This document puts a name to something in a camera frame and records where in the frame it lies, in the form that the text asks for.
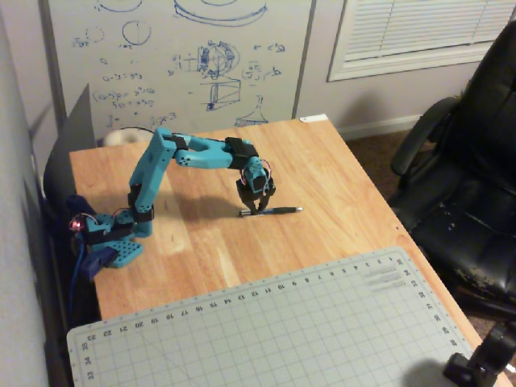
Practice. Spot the white label sticker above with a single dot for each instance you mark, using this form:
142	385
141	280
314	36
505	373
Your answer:
313	118

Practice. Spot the grey gridded cutting mat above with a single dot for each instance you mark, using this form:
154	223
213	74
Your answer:
274	334

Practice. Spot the black leather office chair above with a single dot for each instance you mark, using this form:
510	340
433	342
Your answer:
471	181

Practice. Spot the controller board with red LED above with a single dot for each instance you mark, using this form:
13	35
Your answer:
76	223

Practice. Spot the dark blue table clamp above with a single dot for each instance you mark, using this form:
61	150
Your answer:
96	264
78	205

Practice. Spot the white baseboard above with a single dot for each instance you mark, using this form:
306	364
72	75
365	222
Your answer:
379	126

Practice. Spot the dark blue ballpoint pen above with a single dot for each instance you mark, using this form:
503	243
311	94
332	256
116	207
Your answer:
282	210

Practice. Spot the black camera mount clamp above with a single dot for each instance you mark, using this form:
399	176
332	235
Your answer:
483	359

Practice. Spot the white round roll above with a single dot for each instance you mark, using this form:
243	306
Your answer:
121	138

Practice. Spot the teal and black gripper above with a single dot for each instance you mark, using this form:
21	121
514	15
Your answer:
247	196

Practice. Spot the window with white blinds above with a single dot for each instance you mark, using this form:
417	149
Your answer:
415	36

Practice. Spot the teal 3D-printed robot arm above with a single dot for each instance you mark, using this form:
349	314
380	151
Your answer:
145	177

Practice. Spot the whiteboard with blue drawings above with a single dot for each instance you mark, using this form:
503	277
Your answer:
181	60

